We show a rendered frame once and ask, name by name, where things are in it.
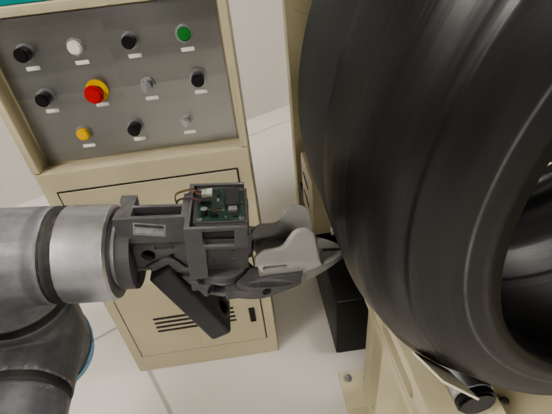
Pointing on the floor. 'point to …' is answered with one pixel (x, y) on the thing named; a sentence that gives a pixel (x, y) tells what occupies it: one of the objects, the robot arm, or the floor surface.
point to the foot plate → (353, 391)
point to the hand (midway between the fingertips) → (330, 256)
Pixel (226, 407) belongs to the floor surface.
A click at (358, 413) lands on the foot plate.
